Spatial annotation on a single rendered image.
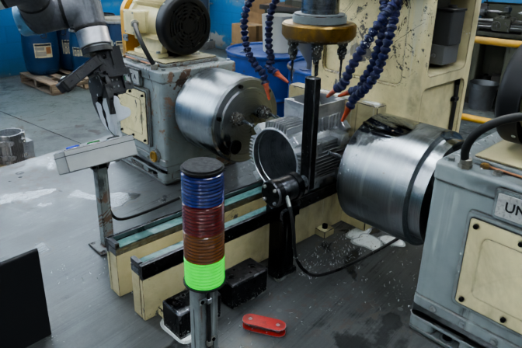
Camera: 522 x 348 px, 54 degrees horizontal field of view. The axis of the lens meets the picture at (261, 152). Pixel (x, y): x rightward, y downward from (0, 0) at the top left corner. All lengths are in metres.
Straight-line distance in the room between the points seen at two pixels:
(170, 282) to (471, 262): 0.57
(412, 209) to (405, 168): 0.08
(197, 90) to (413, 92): 0.58
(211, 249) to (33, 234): 0.80
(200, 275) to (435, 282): 0.47
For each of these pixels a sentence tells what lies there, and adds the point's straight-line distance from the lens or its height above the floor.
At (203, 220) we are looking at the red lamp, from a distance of 0.70.
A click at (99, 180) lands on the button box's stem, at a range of 1.24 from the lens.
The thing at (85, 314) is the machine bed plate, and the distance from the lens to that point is 1.14.
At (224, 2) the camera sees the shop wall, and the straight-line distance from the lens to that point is 8.36.
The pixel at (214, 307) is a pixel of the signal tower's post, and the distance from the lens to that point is 0.82.
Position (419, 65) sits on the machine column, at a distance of 1.34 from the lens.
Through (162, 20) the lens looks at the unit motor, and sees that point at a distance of 1.57.
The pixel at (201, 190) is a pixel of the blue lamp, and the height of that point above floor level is 1.19.
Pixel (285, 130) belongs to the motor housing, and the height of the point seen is 1.10.
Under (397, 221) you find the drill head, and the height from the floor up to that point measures 1.00.
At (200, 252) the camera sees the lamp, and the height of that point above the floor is 1.10.
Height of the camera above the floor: 1.49
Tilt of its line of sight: 21 degrees down
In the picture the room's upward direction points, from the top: 1 degrees clockwise
